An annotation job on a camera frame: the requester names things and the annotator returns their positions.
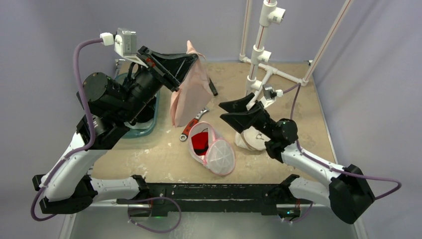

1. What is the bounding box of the red garment in bag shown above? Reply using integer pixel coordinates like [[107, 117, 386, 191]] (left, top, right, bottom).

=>
[[191, 131, 209, 156]]

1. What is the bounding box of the red handled adjustable wrench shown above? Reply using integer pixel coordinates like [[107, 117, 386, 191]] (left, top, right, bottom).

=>
[[179, 107, 210, 142]]

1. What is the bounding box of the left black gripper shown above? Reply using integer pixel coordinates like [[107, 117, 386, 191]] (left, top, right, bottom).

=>
[[117, 46, 198, 121]]

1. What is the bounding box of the white PVC pipe rack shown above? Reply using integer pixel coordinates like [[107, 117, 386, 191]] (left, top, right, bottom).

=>
[[239, 0, 353, 95]]

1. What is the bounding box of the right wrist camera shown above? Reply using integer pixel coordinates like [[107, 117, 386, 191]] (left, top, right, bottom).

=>
[[260, 84, 284, 108]]

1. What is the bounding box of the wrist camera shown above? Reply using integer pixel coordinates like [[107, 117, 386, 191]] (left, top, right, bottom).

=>
[[100, 27, 137, 60], [260, 84, 284, 108]]

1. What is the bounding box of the teal plastic bin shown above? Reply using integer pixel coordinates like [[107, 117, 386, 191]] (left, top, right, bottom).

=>
[[122, 92, 160, 139]]

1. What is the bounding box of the black rubber hose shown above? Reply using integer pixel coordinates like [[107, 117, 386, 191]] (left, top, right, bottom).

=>
[[198, 57, 218, 97]]

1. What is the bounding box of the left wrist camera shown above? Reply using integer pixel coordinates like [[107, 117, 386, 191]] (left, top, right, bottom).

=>
[[100, 27, 137, 60]]

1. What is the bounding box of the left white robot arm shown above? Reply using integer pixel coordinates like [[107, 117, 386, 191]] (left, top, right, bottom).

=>
[[33, 47, 199, 218]]

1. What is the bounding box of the light pink bra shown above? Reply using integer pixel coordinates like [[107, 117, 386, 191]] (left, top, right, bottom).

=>
[[169, 40, 213, 127]]

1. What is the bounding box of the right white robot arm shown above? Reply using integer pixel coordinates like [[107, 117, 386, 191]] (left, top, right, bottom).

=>
[[219, 94, 375, 224]]

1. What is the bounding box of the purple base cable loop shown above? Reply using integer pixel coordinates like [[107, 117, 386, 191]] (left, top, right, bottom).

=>
[[127, 197, 183, 234]]

